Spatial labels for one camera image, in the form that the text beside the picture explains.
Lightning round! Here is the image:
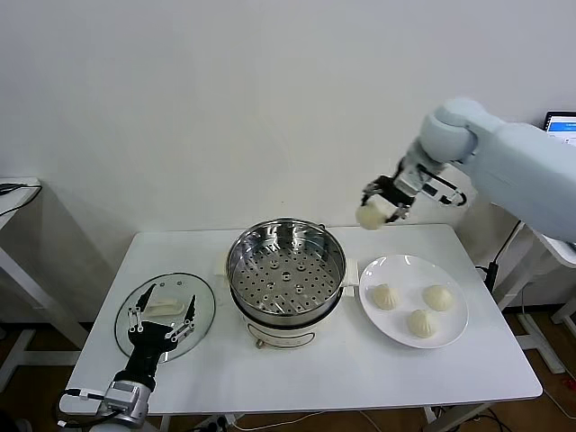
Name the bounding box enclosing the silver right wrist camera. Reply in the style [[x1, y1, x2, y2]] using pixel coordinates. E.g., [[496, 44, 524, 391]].
[[420, 178, 469, 206]]

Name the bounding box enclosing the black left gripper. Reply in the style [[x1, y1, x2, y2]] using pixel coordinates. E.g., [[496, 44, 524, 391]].
[[116, 283, 199, 387]]

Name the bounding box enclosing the white power strip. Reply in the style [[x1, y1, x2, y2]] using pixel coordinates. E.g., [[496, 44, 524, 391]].
[[197, 413, 239, 432]]

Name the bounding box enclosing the stainless steel steamer basket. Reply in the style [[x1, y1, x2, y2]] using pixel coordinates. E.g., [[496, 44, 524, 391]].
[[213, 219, 360, 328]]

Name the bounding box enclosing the black cable on side table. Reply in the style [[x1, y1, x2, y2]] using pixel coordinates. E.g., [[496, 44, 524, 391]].
[[0, 182, 44, 217]]

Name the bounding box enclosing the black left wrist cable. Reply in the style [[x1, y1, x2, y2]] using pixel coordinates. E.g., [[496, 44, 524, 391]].
[[57, 387, 109, 428]]

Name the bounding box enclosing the white round plate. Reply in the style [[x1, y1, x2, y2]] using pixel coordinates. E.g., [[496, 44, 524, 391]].
[[358, 255, 470, 351]]

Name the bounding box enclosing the grey open laptop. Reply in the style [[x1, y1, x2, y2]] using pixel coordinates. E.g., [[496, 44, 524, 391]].
[[544, 111, 576, 148]]

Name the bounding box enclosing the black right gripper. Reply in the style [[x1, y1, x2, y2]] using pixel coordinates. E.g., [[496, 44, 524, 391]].
[[361, 175, 416, 225]]

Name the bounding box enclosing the white electric cooker base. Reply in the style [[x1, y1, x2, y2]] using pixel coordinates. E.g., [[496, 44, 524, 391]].
[[229, 285, 356, 350]]

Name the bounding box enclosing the white steamed baozi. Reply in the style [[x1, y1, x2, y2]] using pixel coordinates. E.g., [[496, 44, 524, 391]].
[[407, 309, 438, 340], [355, 200, 391, 231], [372, 283, 401, 311], [423, 284, 455, 312]]

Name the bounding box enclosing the white side table with cable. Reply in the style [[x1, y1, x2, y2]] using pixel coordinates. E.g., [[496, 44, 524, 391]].
[[0, 177, 91, 383]]

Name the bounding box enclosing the round glass lid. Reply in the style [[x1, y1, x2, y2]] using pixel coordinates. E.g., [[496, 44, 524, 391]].
[[114, 271, 216, 363]]

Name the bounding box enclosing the white side table with laptop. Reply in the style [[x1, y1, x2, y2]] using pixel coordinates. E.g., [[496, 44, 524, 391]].
[[497, 218, 576, 374]]

